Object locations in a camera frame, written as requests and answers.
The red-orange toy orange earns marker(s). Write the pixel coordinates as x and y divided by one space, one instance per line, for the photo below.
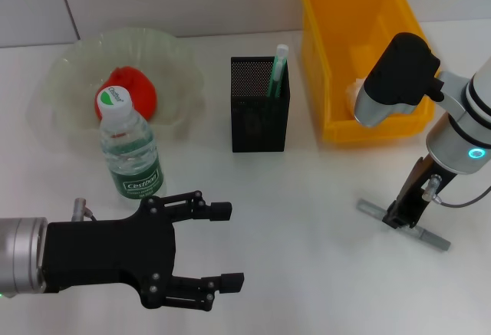
142 86

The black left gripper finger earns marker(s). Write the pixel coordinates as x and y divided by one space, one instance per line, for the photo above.
220 211
232 282

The black mesh pen holder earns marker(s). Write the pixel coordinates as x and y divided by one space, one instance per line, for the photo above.
257 128

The pale green glass fruit plate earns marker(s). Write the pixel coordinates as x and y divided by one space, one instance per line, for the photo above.
172 74

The clear green-label water bottle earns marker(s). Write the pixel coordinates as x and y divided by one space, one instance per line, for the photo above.
130 158

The yellow plastic bin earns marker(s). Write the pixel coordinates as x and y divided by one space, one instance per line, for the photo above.
337 43

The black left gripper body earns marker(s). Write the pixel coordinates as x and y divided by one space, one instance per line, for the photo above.
111 250

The grey marker pen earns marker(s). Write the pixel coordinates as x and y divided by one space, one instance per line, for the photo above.
370 209

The mint green utility knife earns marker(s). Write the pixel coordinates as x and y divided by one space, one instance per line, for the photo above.
277 74

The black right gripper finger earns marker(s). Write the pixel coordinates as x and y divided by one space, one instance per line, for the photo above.
399 216

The white paper ball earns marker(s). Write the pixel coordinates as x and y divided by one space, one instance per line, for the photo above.
353 93

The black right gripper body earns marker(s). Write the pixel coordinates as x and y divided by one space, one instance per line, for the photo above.
416 193

